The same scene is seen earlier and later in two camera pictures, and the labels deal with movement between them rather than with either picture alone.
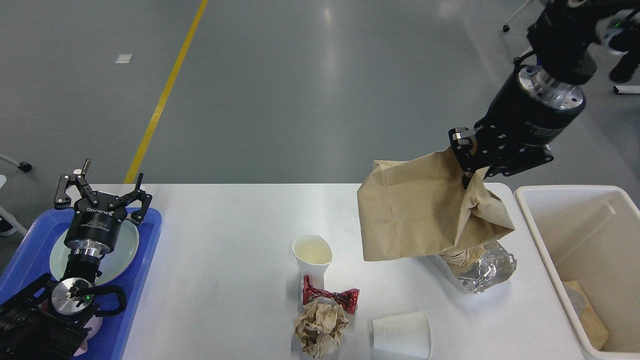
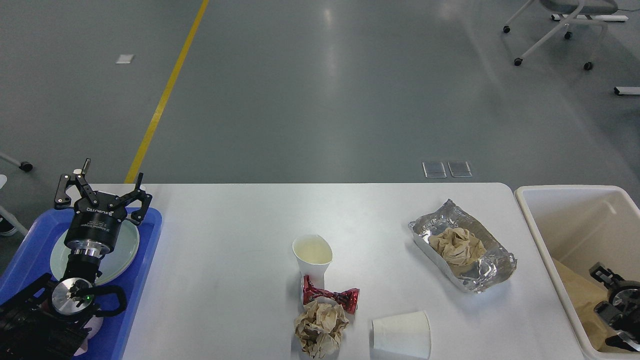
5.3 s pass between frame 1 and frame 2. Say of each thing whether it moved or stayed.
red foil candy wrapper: stayed
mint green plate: stayed
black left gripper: stayed
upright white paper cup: stayed
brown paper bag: moved
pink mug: stayed
